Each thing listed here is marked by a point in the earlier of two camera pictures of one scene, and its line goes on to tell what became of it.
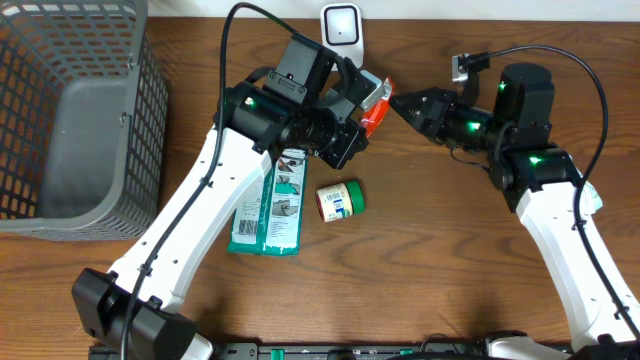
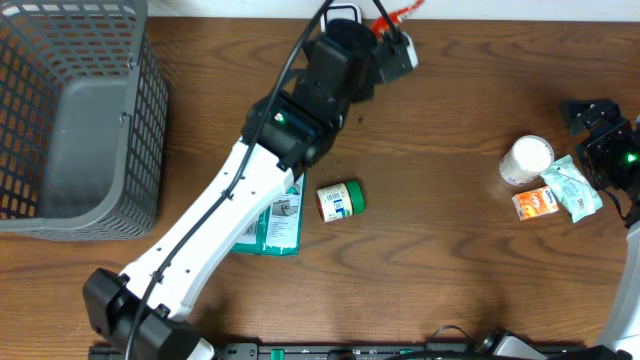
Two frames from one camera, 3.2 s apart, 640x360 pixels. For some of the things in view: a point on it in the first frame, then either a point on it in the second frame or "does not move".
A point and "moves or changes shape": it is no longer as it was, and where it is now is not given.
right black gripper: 443,108 to 609,112
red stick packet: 372,120 to 380,26
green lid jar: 341,201 does not move
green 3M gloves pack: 269,220 does not move
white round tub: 590,201 moves or changes shape
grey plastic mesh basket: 84,121 does not move
